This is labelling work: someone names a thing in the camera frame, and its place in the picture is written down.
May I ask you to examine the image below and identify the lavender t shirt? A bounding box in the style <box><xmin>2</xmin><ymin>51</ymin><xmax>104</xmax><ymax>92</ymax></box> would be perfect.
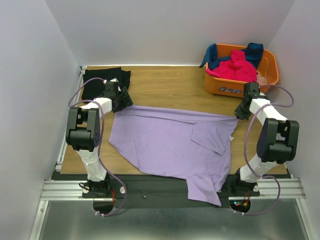
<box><xmin>109</xmin><ymin>105</ymin><xmax>238</xmax><ymax>206</ymax></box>

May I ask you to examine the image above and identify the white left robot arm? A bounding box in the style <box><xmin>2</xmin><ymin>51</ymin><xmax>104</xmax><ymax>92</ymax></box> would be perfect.
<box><xmin>65</xmin><ymin>77</ymin><xmax>133</xmax><ymax>198</ymax></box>

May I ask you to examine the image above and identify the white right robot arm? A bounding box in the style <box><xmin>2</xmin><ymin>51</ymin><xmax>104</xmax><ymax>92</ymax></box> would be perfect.
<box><xmin>222</xmin><ymin>82</ymin><xmax>300</xmax><ymax>196</ymax></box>

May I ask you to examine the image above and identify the pale pink garment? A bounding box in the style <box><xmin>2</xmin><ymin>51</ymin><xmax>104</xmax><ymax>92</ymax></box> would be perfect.
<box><xmin>256</xmin><ymin>70</ymin><xmax>268</xmax><ymax>85</ymax></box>

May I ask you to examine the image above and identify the pink t shirt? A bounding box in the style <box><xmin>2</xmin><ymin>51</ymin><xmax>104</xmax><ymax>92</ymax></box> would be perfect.
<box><xmin>205</xmin><ymin>49</ymin><xmax>257</xmax><ymax>82</ymax></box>

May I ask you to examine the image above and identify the folded black t shirt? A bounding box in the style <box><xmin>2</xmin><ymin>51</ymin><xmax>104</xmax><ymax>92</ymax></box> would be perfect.
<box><xmin>81</xmin><ymin>67</ymin><xmax>131</xmax><ymax>100</ymax></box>

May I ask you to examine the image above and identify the dark blue t shirt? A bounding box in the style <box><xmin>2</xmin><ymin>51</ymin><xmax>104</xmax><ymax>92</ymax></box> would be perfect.
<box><xmin>199</xmin><ymin>43</ymin><xmax>264</xmax><ymax>70</ymax></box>

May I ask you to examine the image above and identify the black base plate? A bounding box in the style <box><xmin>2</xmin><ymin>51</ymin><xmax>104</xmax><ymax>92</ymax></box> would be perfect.
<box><xmin>42</xmin><ymin>171</ymin><xmax>295</xmax><ymax>209</ymax></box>

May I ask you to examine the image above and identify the aluminium frame rail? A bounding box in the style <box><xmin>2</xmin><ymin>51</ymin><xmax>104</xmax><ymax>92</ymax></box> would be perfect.
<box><xmin>40</xmin><ymin>178</ymin><xmax>306</xmax><ymax>202</ymax></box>

